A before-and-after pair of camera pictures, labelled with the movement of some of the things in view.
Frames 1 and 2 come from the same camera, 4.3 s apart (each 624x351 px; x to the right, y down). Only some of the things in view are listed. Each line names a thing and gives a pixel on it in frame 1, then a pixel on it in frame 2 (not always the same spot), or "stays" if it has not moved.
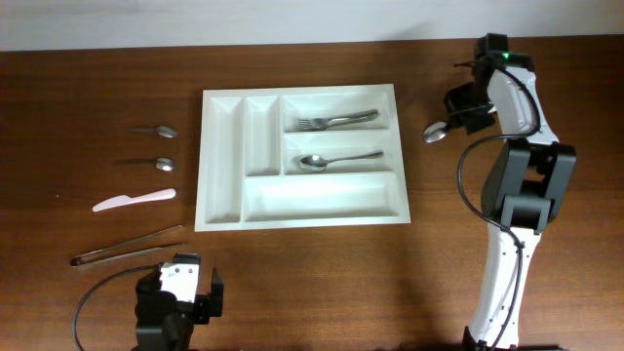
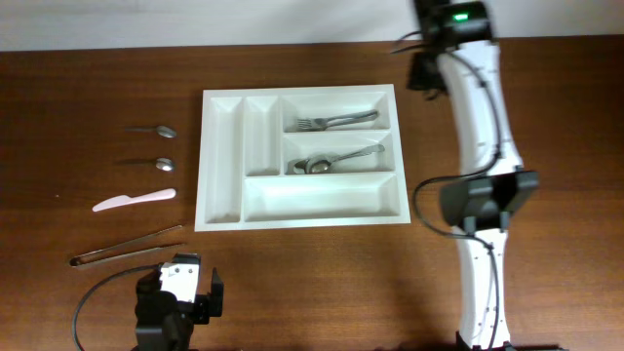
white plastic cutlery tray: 250,177 stays
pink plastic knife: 125,199 stays
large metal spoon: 435,132 -> 322,165
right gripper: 461,114 -> 421,76
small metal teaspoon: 159,129 stays
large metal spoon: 315,163 -> 297,166
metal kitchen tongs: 78,260 stays
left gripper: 201,313 stays
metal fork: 320,123 stays
